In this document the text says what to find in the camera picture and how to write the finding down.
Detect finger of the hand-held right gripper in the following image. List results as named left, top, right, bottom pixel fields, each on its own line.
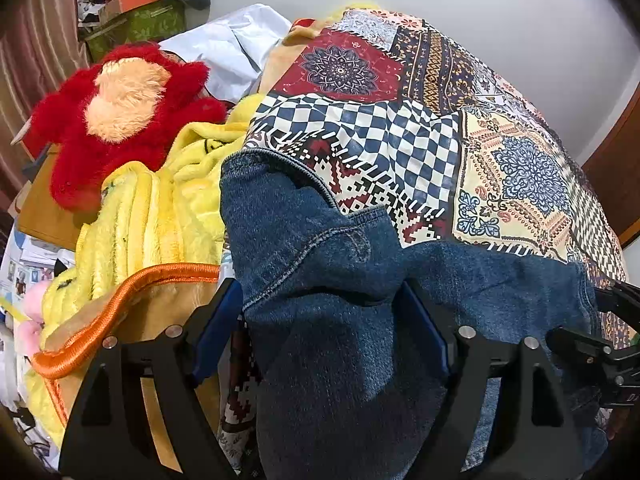
left=592, top=279, right=640, bottom=334
left=546, top=326, right=622, bottom=377

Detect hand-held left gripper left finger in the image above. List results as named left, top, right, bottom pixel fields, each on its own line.
left=59, top=277, right=246, bottom=480

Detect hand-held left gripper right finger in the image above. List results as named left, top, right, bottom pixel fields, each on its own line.
left=399, top=279, right=587, bottom=480

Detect blue denim jeans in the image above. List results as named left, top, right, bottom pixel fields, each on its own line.
left=219, top=151, right=609, bottom=480

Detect yellow fleece blanket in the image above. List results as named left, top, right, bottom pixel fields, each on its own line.
left=24, top=92, right=262, bottom=462

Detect pink plush toy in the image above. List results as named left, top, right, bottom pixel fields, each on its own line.
left=14, top=281, right=52, bottom=357

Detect patchwork printed quilt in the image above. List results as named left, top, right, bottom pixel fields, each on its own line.
left=219, top=7, right=629, bottom=480

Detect scattered papers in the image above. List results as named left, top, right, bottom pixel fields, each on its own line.
left=0, top=227, right=77, bottom=461

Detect brown cardboard board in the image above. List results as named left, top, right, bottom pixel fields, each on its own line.
left=16, top=144, right=84, bottom=252

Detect red plush toy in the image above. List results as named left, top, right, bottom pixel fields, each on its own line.
left=29, top=42, right=229, bottom=212

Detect green patterned box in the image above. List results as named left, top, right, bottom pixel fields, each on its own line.
left=84, top=1, right=188, bottom=64

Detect striped red-brown curtain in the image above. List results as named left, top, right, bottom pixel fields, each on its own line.
left=0, top=0, right=92, bottom=212

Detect orange shoebox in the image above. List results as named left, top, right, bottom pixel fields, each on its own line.
left=96, top=0, right=162, bottom=24

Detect wooden door frame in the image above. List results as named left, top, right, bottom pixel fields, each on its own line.
left=579, top=91, right=640, bottom=249

